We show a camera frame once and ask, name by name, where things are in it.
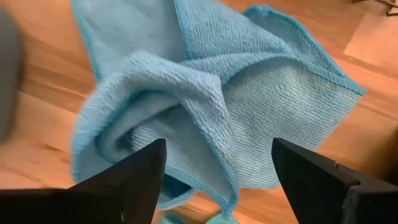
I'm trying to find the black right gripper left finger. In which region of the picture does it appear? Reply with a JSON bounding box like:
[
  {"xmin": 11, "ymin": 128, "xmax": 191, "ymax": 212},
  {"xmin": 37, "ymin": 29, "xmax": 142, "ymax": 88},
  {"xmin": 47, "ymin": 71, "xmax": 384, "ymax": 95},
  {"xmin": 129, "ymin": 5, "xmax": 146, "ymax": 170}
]
[{"xmin": 0, "ymin": 138, "xmax": 167, "ymax": 224}]

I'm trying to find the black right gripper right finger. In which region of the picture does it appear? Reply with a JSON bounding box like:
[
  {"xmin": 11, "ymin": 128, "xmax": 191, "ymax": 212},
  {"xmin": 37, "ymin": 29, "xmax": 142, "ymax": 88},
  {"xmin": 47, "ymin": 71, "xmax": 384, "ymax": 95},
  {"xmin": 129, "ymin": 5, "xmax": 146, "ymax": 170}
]
[{"xmin": 272, "ymin": 138, "xmax": 398, "ymax": 224}]

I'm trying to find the blue microfiber towel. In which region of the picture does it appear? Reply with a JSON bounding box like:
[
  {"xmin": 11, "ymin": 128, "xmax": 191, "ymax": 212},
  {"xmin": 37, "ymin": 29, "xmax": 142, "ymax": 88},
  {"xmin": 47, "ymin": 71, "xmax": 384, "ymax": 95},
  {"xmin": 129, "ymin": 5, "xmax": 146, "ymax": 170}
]
[{"xmin": 70, "ymin": 0, "xmax": 367, "ymax": 224}]

